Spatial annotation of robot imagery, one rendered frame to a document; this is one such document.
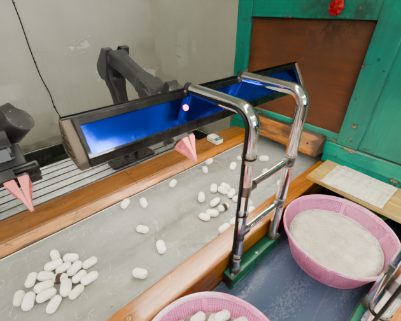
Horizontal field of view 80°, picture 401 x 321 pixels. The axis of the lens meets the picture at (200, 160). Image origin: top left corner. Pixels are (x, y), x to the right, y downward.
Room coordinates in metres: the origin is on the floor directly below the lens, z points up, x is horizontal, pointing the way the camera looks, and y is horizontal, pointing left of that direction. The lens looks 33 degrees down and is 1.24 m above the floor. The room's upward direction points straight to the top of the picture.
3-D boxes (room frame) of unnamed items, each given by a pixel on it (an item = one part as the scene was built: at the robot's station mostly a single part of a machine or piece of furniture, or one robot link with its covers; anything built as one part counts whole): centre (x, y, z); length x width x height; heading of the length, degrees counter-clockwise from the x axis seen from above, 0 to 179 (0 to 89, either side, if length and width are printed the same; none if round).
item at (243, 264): (0.45, -0.08, 0.90); 0.20 x 0.19 x 0.45; 131
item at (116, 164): (0.91, 0.31, 0.71); 0.20 x 0.07 x 0.08; 133
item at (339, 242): (0.42, -0.35, 0.71); 0.22 x 0.22 x 0.06
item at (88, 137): (0.52, -0.04, 1.08); 0.62 x 0.08 x 0.07; 131
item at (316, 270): (0.42, -0.35, 0.72); 0.27 x 0.27 x 0.10
